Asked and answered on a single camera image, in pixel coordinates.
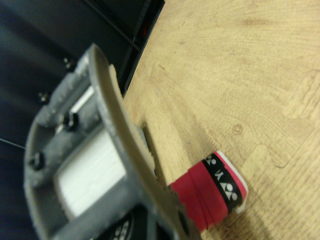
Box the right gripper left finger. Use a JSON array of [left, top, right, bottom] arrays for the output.
[[23, 53, 137, 240]]

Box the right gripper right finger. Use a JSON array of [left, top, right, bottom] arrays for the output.
[[83, 42, 202, 240]]

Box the white scoop with red handle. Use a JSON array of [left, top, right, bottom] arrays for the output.
[[166, 150, 250, 231]]

